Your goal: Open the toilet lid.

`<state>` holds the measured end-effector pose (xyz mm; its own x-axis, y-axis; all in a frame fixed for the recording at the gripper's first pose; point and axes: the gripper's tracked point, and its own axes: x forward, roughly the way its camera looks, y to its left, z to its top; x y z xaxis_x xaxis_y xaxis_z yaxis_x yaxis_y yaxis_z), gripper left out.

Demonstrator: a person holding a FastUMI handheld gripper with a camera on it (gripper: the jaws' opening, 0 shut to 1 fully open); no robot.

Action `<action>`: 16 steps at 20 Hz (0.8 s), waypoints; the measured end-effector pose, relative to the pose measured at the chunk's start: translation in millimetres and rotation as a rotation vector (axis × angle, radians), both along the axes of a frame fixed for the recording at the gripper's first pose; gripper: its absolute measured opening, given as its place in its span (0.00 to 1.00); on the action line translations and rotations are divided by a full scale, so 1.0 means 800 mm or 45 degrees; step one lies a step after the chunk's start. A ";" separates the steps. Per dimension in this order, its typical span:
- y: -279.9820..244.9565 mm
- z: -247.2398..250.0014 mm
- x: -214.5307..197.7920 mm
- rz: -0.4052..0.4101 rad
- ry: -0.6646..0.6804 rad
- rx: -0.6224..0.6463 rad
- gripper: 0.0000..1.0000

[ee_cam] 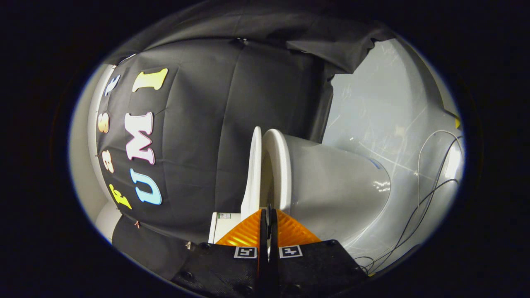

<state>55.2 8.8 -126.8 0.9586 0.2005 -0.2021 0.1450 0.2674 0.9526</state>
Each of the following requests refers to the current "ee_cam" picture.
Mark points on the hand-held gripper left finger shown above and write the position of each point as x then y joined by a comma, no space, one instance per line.
232,269

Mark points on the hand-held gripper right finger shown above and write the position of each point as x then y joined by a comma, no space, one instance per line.
310,267

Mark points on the white toilet lid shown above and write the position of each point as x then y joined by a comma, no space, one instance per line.
252,174

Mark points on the white ceramic toilet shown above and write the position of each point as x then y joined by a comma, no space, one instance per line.
331,186

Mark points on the silver metal clip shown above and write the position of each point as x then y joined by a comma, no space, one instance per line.
189,245

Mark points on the black backdrop cloth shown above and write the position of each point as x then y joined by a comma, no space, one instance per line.
207,124

